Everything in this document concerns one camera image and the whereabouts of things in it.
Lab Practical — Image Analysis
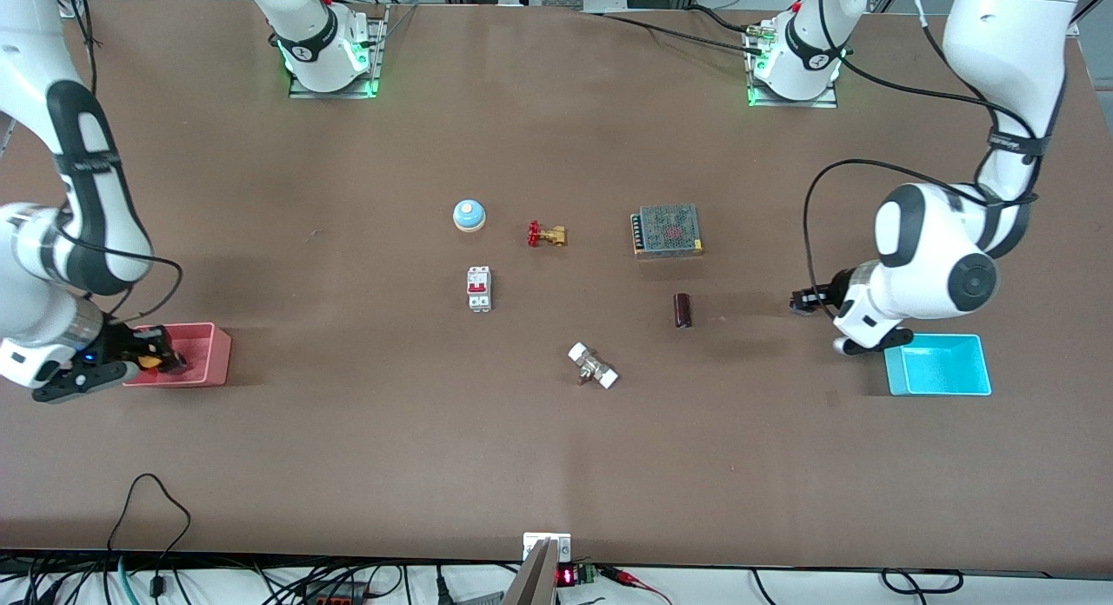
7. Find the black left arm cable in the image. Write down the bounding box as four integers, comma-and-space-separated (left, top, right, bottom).
802, 0, 1057, 319

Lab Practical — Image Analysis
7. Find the white metal pipe fitting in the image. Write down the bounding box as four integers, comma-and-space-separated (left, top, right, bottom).
567, 342, 620, 390

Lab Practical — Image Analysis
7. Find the pink plastic bin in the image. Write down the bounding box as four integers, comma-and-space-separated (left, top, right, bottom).
122, 322, 232, 388

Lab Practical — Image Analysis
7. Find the aluminium corner bracket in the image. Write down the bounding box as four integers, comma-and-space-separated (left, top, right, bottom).
1065, 0, 1113, 37

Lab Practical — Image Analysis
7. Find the red clip lead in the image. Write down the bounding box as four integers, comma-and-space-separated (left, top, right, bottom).
600, 566, 672, 605

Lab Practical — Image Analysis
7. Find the cyan plastic bin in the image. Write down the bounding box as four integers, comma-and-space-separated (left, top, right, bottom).
883, 332, 993, 397

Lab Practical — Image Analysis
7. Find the thin black looped cable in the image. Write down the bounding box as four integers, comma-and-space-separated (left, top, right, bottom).
107, 473, 192, 599

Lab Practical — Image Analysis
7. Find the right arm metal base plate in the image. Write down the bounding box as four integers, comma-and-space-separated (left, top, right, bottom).
289, 5, 388, 99

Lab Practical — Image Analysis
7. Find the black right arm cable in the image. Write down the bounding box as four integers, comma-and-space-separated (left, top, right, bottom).
52, 0, 185, 328

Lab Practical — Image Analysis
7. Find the black orange power strip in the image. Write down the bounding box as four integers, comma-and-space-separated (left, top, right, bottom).
300, 583, 366, 605

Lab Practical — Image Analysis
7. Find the black cable to arm base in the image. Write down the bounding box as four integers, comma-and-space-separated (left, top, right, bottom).
600, 5, 766, 51

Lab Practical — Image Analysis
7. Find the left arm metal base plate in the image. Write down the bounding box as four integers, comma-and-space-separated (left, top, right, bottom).
748, 31, 838, 109

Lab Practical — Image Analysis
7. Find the metal mesh power supply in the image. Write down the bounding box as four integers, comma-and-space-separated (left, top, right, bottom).
630, 203, 704, 258

